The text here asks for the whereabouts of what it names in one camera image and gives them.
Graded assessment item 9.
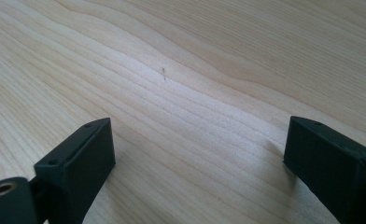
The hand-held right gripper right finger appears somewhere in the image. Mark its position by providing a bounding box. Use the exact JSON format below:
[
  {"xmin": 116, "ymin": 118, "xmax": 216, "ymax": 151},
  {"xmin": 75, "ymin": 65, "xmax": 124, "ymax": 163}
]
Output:
[{"xmin": 283, "ymin": 116, "xmax": 366, "ymax": 224}]

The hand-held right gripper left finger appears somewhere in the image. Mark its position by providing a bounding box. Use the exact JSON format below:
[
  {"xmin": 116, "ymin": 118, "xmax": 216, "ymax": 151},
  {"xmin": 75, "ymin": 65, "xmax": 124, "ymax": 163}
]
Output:
[{"xmin": 34, "ymin": 117, "xmax": 117, "ymax": 224}]

